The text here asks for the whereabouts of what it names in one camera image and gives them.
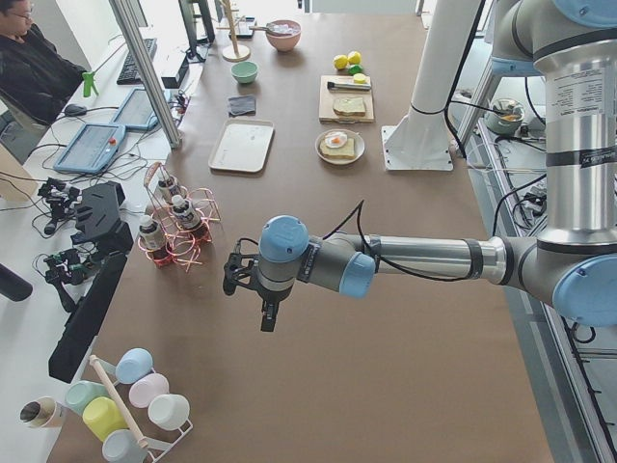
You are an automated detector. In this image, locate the yellow cup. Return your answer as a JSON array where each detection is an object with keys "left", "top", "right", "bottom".
[{"left": 82, "top": 396, "right": 128, "bottom": 442}]

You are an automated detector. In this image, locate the grey folded cloth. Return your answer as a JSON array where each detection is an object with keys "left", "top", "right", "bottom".
[{"left": 228, "top": 95, "right": 256, "bottom": 117}]

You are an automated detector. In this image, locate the bread slice on plate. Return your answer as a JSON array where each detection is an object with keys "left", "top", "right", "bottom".
[{"left": 319, "top": 139, "right": 356, "bottom": 159}]

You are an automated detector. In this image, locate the fried egg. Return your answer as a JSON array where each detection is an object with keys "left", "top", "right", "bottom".
[{"left": 323, "top": 131, "right": 348, "bottom": 149}]

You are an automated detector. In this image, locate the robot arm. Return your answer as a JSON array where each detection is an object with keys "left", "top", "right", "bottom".
[{"left": 223, "top": 1, "right": 616, "bottom": 332}]

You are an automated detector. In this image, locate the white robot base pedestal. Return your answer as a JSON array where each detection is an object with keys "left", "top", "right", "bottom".
[{"left": 382, "top": 0, "right": 484, "bottom": 171}]

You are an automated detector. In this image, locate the half lemon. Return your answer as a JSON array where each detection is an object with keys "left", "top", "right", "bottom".
[{"left": 353, "top": 72, "right": 367, "bottom": 84}]

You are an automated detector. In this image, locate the white round plate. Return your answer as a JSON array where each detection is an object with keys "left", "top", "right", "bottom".
[{"left": 315, "top": 129, "right": 365, "bottom": 166}]

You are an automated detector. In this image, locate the tea bottle three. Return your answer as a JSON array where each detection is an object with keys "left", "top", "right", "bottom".
[{"left": 139, "top": 214, "right": 168, "bottom": 262}]

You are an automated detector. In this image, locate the black keyboard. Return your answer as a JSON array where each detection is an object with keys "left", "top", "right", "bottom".
[{"left": 116, "top": 39, "right": 157, "bottom": 85}]

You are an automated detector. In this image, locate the white cup rack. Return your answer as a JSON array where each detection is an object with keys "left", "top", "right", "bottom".
[{"left": 89, "top": 355, "right": 194, "bottom": 462}]

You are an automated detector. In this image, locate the steel muddler tool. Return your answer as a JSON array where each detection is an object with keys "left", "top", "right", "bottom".
[{"left": 327, "top": 81, "right": 372, "bottom": 92}]

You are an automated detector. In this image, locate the teach pendant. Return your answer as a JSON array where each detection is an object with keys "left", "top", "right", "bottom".
[
  {"left": 53, "top": 123, "right": 126, "bottom": 174},
  {"left": 111, "top": 88, "right": 158, "bottom": 132}
]

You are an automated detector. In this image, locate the wooden cutting board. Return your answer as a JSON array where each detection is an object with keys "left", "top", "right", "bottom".
[{"left": 318, "top": 75, "right": 375, "bottom": 123}]

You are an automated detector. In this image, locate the mint cup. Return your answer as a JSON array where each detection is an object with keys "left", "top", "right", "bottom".
[{"left": 65, "top": 380, "right": 109, "bottom": 416}]

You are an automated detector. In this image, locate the cream rabbit tray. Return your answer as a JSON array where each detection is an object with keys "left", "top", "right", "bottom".
[{"left": 208, "top": 118, "right": 275, "bottom": 174}]

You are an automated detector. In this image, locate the metal ice scoop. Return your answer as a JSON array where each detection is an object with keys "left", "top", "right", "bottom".
[{"left": 249, "top": 22, "right": 295, "bottom": 37}]

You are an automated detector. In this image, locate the paper cup with metal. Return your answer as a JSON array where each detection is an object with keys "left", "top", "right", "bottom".
[{"left": 19, "top": 396, "right": 67, "bottom": 428}]

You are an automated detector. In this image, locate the wooden mug tree stand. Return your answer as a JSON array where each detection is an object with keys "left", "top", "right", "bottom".
[{"left": 217, "top": 0, "right": 251, "bottom": 63}]

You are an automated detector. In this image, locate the aluminium frame post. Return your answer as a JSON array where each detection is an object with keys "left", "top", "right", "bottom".
[{"left": 109, "top": 0, "right": 181, "bottom": 150}]

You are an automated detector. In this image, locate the seated person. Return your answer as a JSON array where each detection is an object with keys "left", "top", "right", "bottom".
[{"left": 1, "top": 1, "right": 86, "bottom": 126}]

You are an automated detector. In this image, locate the tea bottle one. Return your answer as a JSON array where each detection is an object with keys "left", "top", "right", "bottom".
[{"left": 157, "top": 177, "right": 181, "bottom": 204}]

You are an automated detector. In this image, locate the pink cup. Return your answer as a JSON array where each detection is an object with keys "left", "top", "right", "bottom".
[{"left": 128, "top": 372, "right": 170, "bottom": 409}]

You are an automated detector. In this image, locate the white cup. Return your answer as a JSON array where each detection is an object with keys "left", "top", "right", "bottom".
[{"left": 148, "top": 394, "right": 190, "bottom": 430}]

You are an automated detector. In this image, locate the green lime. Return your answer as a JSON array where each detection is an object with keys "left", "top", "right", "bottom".
[{"left": 347, "top": 64, "right": 363, "bottom": 75}]

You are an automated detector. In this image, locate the yellow lemon lower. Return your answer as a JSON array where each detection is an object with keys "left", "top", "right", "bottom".
[{"left": 333, "top": 54, "right": 348, "bottom": 70}]

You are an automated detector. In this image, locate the yellow lemon upper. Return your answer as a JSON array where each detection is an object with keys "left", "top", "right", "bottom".
[{"left": 347, "top": 50, "right": 362, "bottom": 66}]

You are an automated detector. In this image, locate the blue cup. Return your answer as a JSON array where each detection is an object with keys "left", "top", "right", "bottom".
[{"left": 116, "top": 347, "right": 153, "bottom": 384}]

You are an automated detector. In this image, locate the teach pendant near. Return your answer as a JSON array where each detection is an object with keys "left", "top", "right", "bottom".
[{"left": 53, "top": 123, "right": 126, "bottom": 174}]

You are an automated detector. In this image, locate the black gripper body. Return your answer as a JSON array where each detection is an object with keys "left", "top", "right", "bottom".
[{"left": 223, "top": 237, "right": 291, "bottom": 309}]

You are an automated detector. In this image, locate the bread slice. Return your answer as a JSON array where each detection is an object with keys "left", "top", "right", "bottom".
[
  {"left": 333, "top": 96, "right": 366, "bottom": 117},
  {"left": 319, "top": 139, "right": 356, "bottom": 159}
]

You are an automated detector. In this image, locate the mint green bowl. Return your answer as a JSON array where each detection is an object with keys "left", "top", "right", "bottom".
[{"left": 230, "top": 61, "right": 258, "bottom": 84}]

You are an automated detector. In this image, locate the pink bowl with ice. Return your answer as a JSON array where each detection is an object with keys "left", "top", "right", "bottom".
[{"left": 266, "top": 19, "right": 302, "bottom": 52}]

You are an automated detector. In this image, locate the copper wire bottle rack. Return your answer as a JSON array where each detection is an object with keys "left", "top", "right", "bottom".
[{"left": 137, "top": 161, "right": 221, "bottom": 271}]

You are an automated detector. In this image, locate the tea bottle two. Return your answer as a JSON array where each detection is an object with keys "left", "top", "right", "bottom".
[{"left": 172, "top": 195, "right": 200, "bottom": 231}]

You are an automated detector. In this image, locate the yellow lemon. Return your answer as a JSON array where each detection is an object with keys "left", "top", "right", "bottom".
[
  {"left": 347, "top": 50, "right": 362, "bottom": 66},
  {"left": 333, "top": 54, "right": 348, "bottom": 70}
]

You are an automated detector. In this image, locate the grey cup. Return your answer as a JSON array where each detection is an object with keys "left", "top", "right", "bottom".
[{"left": 102, "top": 429, "right": 148, "bottom": 463}]

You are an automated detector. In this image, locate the teach pendant far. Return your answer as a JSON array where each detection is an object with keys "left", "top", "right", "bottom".
[{"left": 111, "top": 88, "right": 158, "bottom": 132}]

